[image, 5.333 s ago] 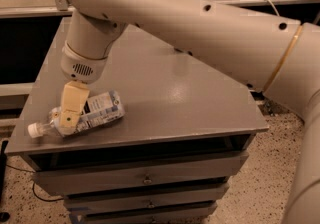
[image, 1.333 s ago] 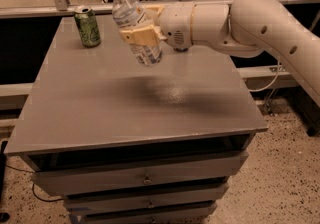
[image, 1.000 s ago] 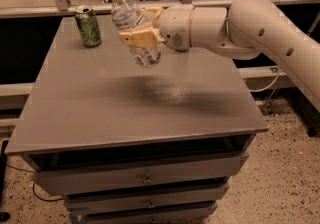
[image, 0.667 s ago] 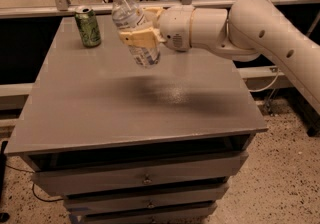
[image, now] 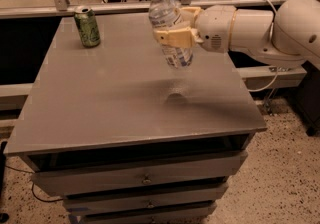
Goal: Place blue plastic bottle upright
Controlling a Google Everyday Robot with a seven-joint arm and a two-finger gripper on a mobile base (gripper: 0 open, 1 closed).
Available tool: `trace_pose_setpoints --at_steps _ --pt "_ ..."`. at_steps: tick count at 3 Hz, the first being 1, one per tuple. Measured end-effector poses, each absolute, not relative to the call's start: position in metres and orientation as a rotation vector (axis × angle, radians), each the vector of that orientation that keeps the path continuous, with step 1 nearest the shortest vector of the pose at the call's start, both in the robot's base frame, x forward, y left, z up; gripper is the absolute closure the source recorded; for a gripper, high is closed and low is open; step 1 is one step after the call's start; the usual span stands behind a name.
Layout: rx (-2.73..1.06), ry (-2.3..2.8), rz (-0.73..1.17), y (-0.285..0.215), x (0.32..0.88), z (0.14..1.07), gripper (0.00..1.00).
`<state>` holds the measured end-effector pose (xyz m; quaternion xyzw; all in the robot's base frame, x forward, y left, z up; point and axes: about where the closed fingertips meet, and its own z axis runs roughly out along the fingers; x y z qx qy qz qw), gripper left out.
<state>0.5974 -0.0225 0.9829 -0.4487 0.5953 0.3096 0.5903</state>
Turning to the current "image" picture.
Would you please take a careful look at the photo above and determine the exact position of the white cable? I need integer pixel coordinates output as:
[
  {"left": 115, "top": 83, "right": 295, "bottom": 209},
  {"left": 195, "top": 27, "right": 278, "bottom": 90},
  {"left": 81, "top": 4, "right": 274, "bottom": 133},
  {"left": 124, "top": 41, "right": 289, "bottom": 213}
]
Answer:
[{"left": 248, "top": 0, "right": 280, "bottom": 93}]

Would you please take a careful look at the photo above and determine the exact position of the top grey drawer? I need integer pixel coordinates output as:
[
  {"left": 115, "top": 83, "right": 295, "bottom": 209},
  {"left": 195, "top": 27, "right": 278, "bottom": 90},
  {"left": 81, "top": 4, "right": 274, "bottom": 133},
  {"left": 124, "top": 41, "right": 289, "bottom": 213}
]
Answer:
[{"left": 32, "top": 150, "right": 248, "bottom": 196}]

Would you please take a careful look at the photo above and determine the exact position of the bottom grey drawer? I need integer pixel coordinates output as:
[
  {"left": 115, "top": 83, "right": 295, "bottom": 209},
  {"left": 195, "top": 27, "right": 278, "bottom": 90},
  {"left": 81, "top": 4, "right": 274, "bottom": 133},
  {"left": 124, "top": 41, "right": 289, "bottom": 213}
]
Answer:
[{"left": 71, "top": 201, "right": 216, "bottom": 224}]

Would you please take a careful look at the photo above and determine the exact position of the green soda can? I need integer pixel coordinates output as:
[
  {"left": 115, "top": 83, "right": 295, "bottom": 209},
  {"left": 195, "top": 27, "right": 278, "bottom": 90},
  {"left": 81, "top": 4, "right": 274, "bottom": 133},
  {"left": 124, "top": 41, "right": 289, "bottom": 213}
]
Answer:
[{"left": 74, "top": 6, "right": 101, "bottom": 48}]

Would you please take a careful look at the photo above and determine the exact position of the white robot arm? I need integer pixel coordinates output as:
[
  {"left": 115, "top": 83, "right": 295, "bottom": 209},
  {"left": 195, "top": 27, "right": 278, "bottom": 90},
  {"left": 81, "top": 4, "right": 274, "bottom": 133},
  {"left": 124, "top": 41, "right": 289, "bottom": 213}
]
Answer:
[{"left": 154, "top": 0, "right": 320, "bottom": 68}]

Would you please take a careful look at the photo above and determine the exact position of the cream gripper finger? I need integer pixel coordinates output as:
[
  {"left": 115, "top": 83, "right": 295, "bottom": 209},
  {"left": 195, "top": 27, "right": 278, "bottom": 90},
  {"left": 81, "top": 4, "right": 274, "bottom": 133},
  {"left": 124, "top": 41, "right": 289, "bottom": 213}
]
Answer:
[
  {"left": 180, "top": 7, "right": 202, "bottom": 26},
  {"left": 153, "top": 27, "right": 203, "bottom": 48}
]

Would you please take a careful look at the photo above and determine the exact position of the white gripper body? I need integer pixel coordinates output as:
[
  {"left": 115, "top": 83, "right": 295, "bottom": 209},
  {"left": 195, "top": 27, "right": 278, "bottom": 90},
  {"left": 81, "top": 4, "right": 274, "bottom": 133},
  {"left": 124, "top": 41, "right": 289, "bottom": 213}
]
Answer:
[{"left": 195, "top": 5, "right": 236, "bottom": 53}]

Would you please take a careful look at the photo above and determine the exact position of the middle grey drawer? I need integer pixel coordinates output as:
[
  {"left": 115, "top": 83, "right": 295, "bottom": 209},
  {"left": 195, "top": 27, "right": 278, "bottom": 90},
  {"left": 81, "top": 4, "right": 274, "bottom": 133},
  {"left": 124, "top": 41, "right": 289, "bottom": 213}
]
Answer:
[{"left": 63, "top": 179, "right": 228, "bottom": 216}]

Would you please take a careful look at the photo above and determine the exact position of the grey drawer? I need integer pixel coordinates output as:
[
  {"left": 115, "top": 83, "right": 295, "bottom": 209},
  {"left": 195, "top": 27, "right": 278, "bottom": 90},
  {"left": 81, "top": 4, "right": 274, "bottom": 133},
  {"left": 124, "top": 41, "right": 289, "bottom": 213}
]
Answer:
[
  {"left": 71, "top": 201, "right": 216, "bottom": 224},
  {"left": 63, "top": 179, "right": 228, "bottom": 216},
  {"left": 32, "top": 150, "right": 248, "bottom": 196}
]

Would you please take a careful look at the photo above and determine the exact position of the grey drawer cabinet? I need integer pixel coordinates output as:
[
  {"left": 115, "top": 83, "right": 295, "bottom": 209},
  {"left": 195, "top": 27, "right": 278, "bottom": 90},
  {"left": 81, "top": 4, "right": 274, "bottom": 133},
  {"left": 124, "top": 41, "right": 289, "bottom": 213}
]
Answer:
[{"left": 4, "top": 11, "right": 268, "bottom": 224}]

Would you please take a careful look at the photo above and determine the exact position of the black cable on floor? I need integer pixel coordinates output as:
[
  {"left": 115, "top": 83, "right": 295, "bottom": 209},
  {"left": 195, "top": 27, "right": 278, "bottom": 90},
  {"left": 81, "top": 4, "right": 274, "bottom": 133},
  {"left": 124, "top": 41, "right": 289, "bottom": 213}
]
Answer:
[{"left": 4, "top": 163, "right": 65, "bottom": 203}]

